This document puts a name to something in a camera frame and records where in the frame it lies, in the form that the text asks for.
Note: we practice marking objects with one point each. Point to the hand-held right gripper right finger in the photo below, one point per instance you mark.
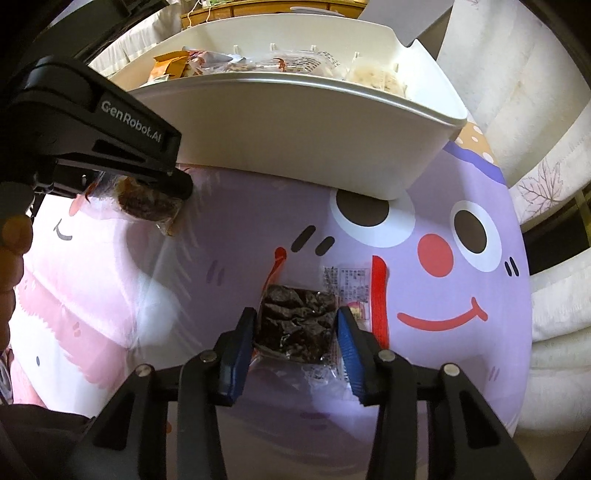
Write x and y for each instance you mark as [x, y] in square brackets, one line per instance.
[353, 357]

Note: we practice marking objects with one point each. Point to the lace covered piano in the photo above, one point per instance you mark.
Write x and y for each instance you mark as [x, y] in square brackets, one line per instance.
[134, 41]

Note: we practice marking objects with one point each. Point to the orange snack packet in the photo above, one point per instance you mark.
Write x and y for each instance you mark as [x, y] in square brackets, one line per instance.
[171, 67]

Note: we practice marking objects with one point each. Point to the clear packet brown cake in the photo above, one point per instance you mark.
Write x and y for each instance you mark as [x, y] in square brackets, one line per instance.
[143, 205]

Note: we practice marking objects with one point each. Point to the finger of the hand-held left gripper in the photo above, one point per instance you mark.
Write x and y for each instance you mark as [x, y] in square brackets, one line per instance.
[161, 182]

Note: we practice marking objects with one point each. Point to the cartoon printed tablecloth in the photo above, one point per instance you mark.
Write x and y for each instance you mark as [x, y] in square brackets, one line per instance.
[438, 369]

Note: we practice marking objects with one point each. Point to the red-edged packet dark snack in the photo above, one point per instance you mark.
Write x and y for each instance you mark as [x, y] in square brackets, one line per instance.
[295, 318]

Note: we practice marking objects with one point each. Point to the white floral curtain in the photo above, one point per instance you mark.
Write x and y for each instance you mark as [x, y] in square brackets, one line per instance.
[531, 115]

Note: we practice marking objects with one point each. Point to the white plastic storage box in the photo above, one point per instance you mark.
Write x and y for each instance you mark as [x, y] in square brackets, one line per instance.
[300, 129]

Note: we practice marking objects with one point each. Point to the clear mixed nut packet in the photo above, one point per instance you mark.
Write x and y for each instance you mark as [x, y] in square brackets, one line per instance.
[295, 62]

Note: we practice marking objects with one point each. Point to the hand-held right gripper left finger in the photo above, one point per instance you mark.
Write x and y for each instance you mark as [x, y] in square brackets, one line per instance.
[238, 357]

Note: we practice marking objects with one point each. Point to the person's left hand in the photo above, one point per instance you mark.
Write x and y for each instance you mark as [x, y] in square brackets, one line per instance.
[11, 277]

